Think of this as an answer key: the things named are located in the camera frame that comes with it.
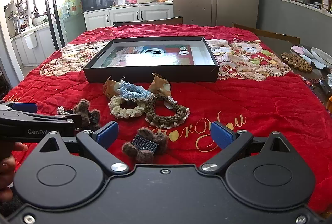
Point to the white hanging bin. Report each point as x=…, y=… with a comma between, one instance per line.
x=31, y=41

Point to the person's left hand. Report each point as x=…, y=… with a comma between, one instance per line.
x=6, y=172

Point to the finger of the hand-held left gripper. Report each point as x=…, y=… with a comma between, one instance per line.
x=64, y=117
x=24, y=107

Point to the brown fuzzy hair claw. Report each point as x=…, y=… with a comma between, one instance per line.
x=145, y=146
x=85, y=109

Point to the cream knitted scrunchie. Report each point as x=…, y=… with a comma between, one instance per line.
x=122, y=112

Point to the black cardboard box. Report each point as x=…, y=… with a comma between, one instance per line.
x=153, y=73

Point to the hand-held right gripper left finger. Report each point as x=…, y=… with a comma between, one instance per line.
x=107, y=132

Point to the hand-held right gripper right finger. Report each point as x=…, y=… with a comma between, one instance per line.
x=221, y=135

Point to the black microwave oven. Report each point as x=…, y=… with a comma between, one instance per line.
x=93, y=2

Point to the black sliding door frame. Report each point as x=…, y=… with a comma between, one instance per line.
x=53, y=0

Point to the olive brown knitted scrunchie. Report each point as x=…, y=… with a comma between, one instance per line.
x=160, y=120

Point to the blue knitted scrunchie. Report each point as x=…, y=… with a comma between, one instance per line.
x=129, y=91

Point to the white cup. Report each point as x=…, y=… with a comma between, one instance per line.
x=118, y=2

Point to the steel pot lids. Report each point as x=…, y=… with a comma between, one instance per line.
x=21, y=3

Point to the dark wooden chair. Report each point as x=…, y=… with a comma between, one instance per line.
x=269, y=34

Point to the tan triangular hair clip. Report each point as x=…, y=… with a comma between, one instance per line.
x=110, y=87
x=159, y=85

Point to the wooden chair back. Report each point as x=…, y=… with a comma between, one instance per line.
x=147, y=22

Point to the black and white scrunchie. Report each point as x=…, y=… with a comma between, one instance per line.
x=63, y=110

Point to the white kitchen cabinet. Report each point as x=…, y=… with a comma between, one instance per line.
x=129, y=16

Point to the wooden bead mat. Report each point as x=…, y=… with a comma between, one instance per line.
x=295, y=61

